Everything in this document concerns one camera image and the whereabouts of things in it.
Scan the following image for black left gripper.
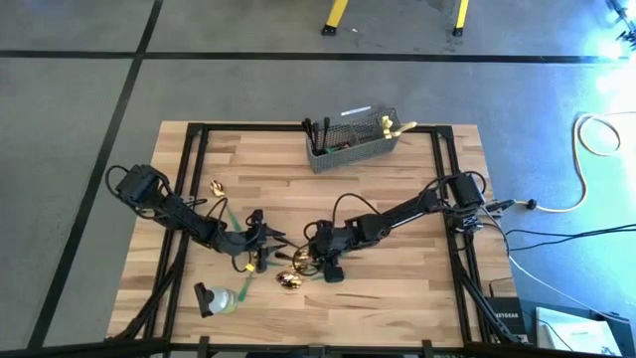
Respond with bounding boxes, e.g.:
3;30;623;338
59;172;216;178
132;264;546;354
218;207;301;274

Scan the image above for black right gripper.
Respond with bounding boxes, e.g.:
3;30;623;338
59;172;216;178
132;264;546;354
297;220;346;284

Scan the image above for pile of gold spoons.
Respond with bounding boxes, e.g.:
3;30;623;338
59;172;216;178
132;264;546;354
277;273;327;291

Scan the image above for grey plastic cutlery basket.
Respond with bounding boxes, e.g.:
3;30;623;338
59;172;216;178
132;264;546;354
303;102;402;174

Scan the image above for clear bottle black sprayer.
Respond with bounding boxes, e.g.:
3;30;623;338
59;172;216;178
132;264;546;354
193;280;239;320

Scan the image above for yellow step ladder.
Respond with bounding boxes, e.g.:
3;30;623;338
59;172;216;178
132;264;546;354
320;0;471;38

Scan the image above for white paper box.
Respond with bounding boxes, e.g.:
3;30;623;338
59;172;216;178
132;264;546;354
534;305;623;357

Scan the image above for black stand legs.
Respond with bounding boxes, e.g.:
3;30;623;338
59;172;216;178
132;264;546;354
605;0;636;52

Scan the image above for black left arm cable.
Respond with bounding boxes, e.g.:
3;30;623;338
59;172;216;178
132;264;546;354
204;196;260;273

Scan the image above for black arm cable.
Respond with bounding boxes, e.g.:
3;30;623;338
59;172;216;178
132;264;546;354
302;192;385;240
204;196;260;273

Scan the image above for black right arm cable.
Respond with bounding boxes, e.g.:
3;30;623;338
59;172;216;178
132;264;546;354
302;192;385;240

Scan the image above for black metal rig frame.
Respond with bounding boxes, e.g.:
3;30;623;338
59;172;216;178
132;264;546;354
104;121;529;358

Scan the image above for black network switch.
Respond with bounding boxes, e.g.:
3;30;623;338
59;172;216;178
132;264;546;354
484;295;529;337

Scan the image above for grey floor cable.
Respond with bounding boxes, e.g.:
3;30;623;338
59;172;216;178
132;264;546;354
489;188;620;322

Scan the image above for black floor cable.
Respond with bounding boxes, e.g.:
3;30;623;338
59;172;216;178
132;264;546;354
505;222;636;254

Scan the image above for white floor cable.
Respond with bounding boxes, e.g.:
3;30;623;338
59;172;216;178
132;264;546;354
514;110;636;215

